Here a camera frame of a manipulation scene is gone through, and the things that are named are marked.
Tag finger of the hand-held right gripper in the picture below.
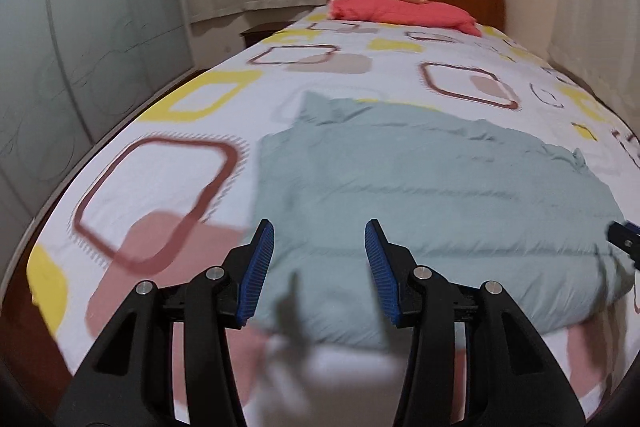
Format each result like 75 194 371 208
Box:
606 221 640 266

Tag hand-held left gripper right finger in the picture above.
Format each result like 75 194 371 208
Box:
364 218 586 427

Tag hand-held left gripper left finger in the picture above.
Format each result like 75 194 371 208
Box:
55 219 276 427

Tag light green puffer jacket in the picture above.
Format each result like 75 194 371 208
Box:
252 91 638 350

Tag bed with patterned sheet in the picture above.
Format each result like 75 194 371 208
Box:
0 9 640 427

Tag dark wooden nightstand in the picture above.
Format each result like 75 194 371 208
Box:
240 23 292 50

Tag pink pillow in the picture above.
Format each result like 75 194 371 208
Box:
328 0 483 38

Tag frosted glass wardrobe doors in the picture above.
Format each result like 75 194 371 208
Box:
0 0 196 258

